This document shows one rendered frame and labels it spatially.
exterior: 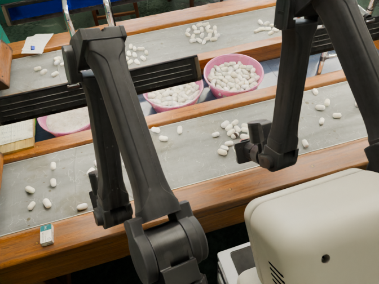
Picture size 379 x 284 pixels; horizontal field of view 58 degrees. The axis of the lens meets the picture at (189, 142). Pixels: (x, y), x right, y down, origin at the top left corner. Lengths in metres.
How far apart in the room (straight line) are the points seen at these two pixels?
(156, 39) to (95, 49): 1.26
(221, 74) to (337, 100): 0.51
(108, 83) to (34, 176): 0.85
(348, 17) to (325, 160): 0.68
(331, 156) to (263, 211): 0.85
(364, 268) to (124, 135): 0.36
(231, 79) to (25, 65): 1.00
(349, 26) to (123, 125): 0.43
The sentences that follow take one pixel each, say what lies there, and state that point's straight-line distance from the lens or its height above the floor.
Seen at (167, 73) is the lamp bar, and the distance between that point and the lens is 1.06.
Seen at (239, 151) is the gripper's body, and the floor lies 0.92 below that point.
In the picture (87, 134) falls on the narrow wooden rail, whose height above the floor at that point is 0.76.
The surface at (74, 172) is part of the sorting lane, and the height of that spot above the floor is 0.74.
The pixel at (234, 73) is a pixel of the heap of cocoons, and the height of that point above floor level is 0.75.
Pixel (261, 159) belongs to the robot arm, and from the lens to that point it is 0.91.
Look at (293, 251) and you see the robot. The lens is 0.41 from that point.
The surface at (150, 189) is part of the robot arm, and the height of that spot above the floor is 1.31.
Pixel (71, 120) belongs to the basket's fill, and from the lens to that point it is 1.51.
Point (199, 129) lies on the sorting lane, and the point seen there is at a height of 0.74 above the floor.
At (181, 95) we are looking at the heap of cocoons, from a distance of 1.49.
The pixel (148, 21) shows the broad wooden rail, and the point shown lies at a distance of 1.94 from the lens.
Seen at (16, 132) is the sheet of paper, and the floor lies 0.78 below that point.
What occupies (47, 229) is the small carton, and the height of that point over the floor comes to 0.78.
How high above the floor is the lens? 1.74
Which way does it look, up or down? 50 degrees down
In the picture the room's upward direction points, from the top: 4 degrees counter-clockwise
